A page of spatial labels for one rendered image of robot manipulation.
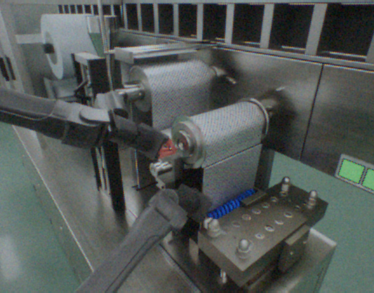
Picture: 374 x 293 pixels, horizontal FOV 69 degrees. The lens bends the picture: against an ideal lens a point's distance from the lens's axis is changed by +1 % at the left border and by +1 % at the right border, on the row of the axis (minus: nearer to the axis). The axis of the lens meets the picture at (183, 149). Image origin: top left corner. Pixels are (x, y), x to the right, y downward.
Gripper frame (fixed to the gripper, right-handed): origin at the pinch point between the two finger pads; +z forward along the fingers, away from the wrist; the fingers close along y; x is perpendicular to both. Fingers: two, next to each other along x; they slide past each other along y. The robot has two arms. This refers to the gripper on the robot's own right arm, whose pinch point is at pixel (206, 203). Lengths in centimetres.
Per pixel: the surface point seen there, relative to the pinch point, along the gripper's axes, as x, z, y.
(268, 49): 50, 5, -6
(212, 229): -4.2, -3.9, 6.6
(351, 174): 24.6, 13.2, 28.3
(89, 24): 40, -9, -77
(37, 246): -105, 53, -130
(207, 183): 6.0, -5.1, 0.0
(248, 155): 17.9, 6.6, 2.9
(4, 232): -113, 45, -163
